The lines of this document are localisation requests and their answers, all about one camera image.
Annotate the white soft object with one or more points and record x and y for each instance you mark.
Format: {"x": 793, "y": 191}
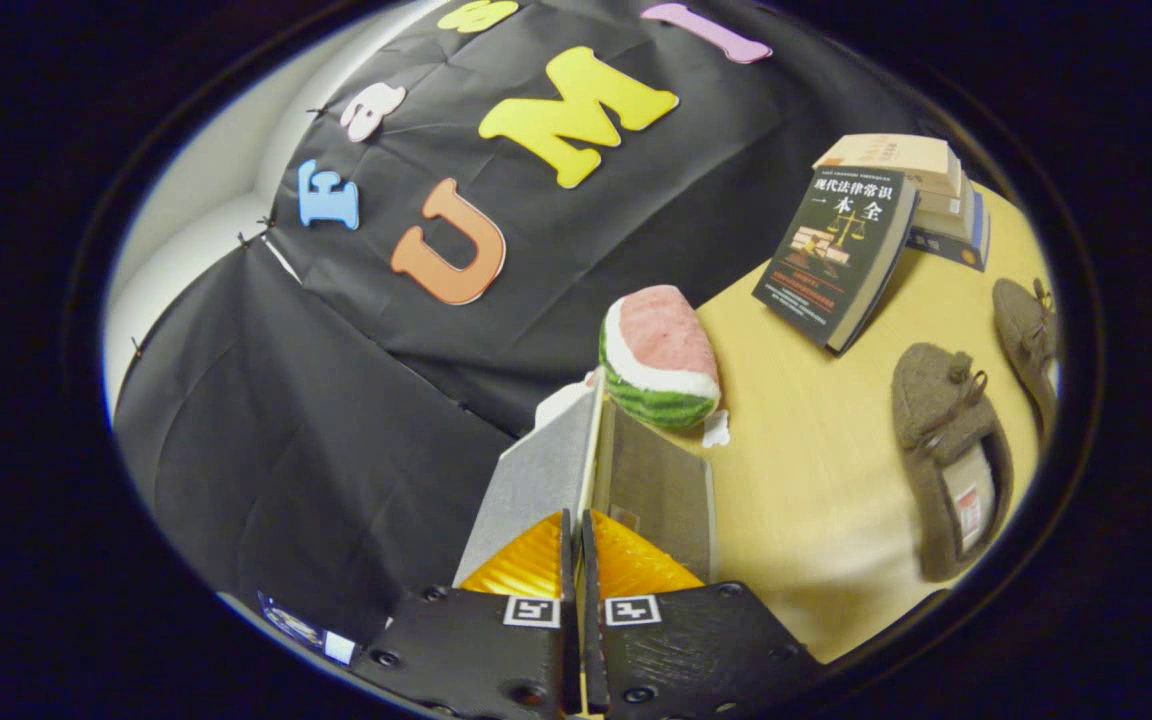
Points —
{"x": 561, "y": 400}

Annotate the watermelon slice plush toy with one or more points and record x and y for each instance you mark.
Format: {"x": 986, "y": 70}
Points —
{"x": 661, "y": 340}

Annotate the beige cover book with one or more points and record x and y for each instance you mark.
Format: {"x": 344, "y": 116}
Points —
{"x": 886, "y": 150}

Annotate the blue cover book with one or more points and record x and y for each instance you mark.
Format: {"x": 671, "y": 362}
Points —
{"x": 956, "y": 250}

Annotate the black cover book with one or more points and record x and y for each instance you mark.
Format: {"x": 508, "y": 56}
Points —
{"x": 826, "y": 260}

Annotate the grey storage box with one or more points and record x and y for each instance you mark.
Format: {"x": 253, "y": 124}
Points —
{"x": 536, "y": 470}

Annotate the black backdrop cloth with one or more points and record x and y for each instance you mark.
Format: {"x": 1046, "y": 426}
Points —
{"x": 336, "y": 400}

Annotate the brown fuzzy shoe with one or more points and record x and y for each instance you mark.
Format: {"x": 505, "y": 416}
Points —
{"x": 1021, "y": 320}
{"x": 936, "y": 400}

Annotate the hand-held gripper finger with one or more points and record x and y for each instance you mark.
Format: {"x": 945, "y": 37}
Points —
{"x": 568, "y": 560}
{"x": 589, "y": 560}

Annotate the grey cover book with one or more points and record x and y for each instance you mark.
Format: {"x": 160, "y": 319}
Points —
{"x": 941, "y": 208}

